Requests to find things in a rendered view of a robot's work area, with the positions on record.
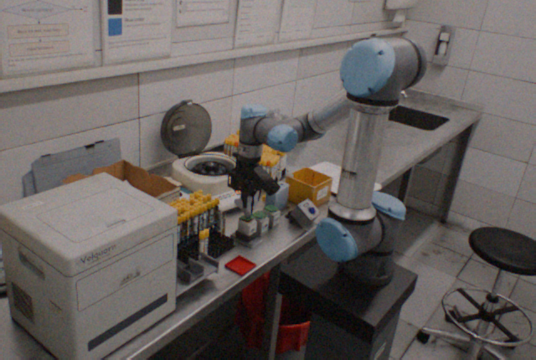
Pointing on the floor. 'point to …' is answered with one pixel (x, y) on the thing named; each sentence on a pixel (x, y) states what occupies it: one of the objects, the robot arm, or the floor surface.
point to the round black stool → (500, 254)
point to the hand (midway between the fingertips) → (249, 214)
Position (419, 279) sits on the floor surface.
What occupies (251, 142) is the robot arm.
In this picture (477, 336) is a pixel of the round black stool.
